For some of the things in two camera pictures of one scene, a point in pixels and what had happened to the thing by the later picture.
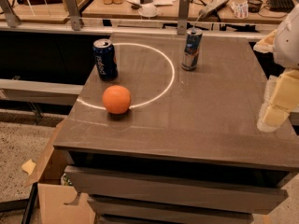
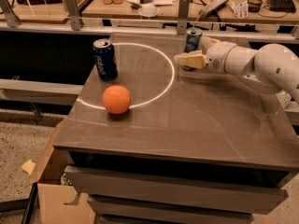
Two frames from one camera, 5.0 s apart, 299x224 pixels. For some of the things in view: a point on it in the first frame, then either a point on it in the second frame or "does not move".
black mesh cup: x=254 y=5 does not move
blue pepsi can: x=106 y=62 does not move
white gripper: x=288 y=44 to x=215 y=59
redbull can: x=192 y=49 does not move
